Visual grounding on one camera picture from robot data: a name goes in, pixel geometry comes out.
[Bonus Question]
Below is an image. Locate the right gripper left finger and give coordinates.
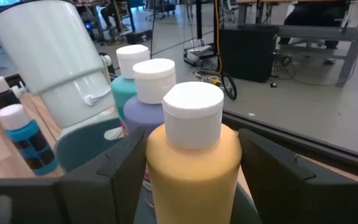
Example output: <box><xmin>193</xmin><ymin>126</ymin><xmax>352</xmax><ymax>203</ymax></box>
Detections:
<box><xmin>60</xmin><ymin>127</ymin><xmax>148</xmax><ymax>224</ymax></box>

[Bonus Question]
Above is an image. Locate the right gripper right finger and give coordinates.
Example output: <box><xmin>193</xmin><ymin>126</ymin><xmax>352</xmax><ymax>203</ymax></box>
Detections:
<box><xmin>238</xmin><ymin>128</ymin><xmax>358</xmax><ymax>224</ymax></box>

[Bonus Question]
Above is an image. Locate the purple paint bottle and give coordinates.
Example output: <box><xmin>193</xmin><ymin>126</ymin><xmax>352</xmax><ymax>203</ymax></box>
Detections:
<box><xmin>122</xmin><ymin>58</ymin><xmax>177</xmax><ymax>138</ymax></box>

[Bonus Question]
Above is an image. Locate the yellow paint bottle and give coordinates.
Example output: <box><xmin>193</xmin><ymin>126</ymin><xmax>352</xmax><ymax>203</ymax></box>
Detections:
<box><xmin>145</xmin><ymin>81</ymin><xmax>242</xmax><ymax>224</ymax></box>

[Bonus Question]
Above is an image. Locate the large teal paint bottle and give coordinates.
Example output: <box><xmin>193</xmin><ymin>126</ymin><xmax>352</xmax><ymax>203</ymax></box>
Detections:
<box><xmin>110</xmin><ymin>44</ymin><xmax>151</xmax><ymax>122</ymax></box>

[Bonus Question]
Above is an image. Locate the blue paint bottle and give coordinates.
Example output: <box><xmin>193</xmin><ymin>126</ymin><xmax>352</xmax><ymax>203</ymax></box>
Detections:
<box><xmin>0</xmin><ymin>103</ymin><xmax>59</xmax><ymax>177</ymax></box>

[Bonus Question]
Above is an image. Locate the teal plastic bin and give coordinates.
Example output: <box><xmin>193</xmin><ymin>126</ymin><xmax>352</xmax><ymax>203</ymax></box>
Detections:
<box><xmin>53</xmin><ymin>116</ymin><xmax>262</xmax><ymax>224</ymax></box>

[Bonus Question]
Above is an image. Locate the black computer box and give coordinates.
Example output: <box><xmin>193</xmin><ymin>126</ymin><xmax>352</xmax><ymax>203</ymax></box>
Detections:
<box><xmin>219</xmin><ymin>24</ymin><xmax>279</xmax><ymax>83</ymax></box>

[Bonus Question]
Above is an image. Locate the white spot lamp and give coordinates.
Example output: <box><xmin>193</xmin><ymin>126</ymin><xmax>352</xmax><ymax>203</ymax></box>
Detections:
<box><xmin>0</xmin><ymin>0</ymin><xmax>121</xmax><ymax>141</ymax></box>

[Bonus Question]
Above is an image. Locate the grey desk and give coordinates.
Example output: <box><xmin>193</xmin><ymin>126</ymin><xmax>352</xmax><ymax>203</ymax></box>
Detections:
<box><xmin>237</xmin><ymin>0</ymin><xmax>358</xmax><ymax>88</ymax></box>

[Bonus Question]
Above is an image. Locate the person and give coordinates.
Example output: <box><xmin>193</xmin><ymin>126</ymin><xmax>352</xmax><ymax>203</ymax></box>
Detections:
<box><xmin>278</xmin><ymin>0</ymin><xmax>352</xmax><ymax>50</ymax></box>

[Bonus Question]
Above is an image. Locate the black cable coil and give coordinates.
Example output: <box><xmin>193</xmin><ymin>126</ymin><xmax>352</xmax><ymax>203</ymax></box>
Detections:
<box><xmin>221</xmin><ymin>73</ymin><xmax>238</xmax><ymax>101</ymax></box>

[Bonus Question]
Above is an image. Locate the white and yellow wire bundle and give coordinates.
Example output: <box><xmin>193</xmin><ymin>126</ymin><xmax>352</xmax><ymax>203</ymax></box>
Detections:
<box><xmin>193</xmin><ymin>68</ymin><xmax>222</xmax><ymax>86</ymax></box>

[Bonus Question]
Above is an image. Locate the yellow hanging cord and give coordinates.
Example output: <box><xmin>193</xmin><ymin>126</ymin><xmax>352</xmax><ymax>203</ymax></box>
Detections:
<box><xmin>213</xmin><ymin>0</ymin><xmax>223</xmax><ymax>74</ymax></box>

